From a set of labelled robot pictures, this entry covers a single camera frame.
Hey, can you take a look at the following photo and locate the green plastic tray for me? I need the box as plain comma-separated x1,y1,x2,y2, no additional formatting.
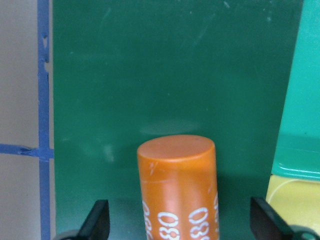
271,0,320,181

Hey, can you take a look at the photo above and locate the green conveyor belt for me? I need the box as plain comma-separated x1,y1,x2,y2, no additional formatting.
52,0,303,240

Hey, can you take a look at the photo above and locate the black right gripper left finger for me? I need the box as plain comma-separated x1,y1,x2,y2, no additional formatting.
53,199,110,240

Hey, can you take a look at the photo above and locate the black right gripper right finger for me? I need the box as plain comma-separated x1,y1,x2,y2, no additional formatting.
249,197,320,240

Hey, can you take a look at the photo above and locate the yellow plastic tray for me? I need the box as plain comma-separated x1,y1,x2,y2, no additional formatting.
266,175,320,234

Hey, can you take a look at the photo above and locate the orange cylinder with 4680 text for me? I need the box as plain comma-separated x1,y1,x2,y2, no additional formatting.
137,134,220,240

